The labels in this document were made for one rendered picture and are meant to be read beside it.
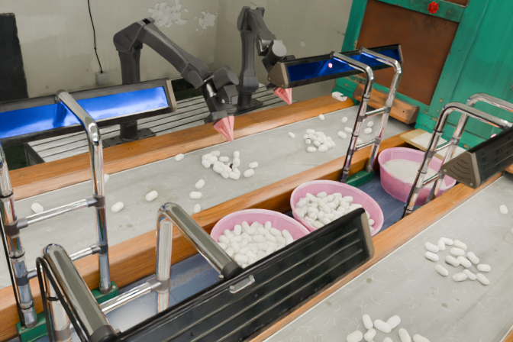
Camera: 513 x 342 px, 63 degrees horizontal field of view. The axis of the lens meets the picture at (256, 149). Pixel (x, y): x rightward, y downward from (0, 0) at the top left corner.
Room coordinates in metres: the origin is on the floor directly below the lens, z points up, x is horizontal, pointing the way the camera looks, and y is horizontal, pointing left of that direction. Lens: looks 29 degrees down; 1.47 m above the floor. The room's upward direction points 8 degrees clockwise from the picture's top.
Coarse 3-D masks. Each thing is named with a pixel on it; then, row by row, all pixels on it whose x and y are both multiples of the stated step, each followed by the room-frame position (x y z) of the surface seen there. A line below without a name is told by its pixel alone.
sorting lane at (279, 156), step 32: (288, 128) 1.50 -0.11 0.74; (320, 128) 1.54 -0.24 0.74; (352, 128) 1.59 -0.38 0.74; (160, 160) 1.13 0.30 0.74; (192, 160) 1.16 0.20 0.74; (256, 160) 1.22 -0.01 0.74; (288, 160) 1.25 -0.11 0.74; (320, 160) 1.28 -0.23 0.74; (64, 192) 0.90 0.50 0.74; (128, 192) 0.94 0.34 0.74; (160, 192) 0.96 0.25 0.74; (224, 192) 1.01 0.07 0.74; (32, 224) 0.76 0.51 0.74; (64, 224) 0.78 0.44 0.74; (128, 224) 0.81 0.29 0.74; (0, 256) 0.65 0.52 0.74; (32, 256) 0.66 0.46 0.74; (0, 288) 0.57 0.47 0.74
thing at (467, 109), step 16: (480, 96) 1.11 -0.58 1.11; (448, 112) 1.02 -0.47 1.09; (464, 112) 0.99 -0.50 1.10; (480, 112) 0.97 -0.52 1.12; (512, 112) 1.06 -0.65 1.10; (464, 128) 1.13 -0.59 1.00; (432, 144) 1.02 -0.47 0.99; (448, 144) 1.09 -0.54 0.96; (448, 160) 1.12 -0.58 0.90; (416, 176) 1.03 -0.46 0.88; (432, 176) 1.10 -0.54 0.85; (416, 192) 1.02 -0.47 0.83; (432, 192) 1.13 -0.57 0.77; (416, 208) 1.11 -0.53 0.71
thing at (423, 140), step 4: (420, 136) 1.53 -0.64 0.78; (424, 136) 1.53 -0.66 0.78; (428, 136) 1.54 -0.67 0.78; (412, 140) 1.48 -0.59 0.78; (416, 140) 1.48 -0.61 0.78; (420, 140) 1.49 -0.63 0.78; (424, 140) 1.49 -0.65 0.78; (428, 140) 1.50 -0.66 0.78; (440, 140) 1.51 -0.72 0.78; (444, 140) 1.52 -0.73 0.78; (420, 144) 1.45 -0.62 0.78; (424, 144) 1.46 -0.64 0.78; (460, 148) 1.47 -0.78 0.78; (440, 152) 1.41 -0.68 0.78; (444, 152) 1.42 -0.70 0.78; (456, 152) 1.43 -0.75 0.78; (460, 152) 1.44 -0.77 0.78
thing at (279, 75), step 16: (368, 48) 1.45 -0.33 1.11; (384, 48) 1.51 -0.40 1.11; (400, 48) 1.57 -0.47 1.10; (288, 64) 1.17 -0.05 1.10; (304, 64) 1.21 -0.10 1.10; (320, 64) 1.26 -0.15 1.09; (336, 64) 1.31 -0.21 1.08; (368, 64) 1.41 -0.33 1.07; (384, 64) 1.47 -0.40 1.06; (272, 80) 1.17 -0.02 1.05; (288, 80) 1.14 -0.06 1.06; (304, 80) 1.18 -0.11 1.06; (320, 80) 1.23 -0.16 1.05
